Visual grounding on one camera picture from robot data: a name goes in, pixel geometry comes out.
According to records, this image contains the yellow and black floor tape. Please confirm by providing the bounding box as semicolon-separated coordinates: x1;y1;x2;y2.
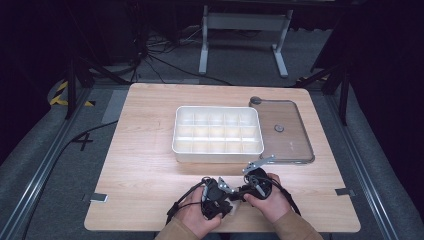
48;80;96;108

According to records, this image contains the grey metal floor rail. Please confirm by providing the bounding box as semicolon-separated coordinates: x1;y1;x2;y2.
323;94;402;240
0;87;94;240

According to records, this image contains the bundle of floor cables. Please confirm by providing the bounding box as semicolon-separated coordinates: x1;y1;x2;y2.
131;25;234;87

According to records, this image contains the black floor cable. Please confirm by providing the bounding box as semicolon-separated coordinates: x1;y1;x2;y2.
22;120;120;240

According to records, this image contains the grey tape piece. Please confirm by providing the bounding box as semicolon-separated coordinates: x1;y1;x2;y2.
89;192;110;204
334;187;357;197

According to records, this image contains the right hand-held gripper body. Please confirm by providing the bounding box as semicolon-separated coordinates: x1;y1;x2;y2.
237;167;274;201

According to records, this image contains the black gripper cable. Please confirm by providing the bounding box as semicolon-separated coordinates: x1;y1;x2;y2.
165;179;206;226
265;175;303;217

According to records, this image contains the grey floor tape patch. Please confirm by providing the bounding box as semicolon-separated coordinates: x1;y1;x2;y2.
101;88;130;125

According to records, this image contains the person's left hand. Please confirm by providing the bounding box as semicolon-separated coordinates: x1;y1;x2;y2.
175;186;223;240

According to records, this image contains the clear plastic box lid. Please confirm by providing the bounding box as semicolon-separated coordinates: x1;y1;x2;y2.
248;96;316;165

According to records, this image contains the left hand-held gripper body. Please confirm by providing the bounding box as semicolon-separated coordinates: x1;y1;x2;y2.
200;177;234;221

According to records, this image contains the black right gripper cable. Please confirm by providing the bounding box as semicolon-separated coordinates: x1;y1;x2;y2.
265;175;303;217

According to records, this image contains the grey metal table stand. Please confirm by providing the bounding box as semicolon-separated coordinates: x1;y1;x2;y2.
198;4;294;79

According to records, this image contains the person's right hand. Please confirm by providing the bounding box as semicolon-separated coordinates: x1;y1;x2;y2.
242;172;293;224

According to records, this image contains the white plastic compartment box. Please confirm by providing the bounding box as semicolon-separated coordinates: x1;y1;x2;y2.
171;105;265;164

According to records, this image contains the black tripod stand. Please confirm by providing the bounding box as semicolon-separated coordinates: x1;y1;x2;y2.
294;64;352;127
64;55;130;120

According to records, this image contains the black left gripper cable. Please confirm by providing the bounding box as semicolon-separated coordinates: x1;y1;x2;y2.
165;179;206;226

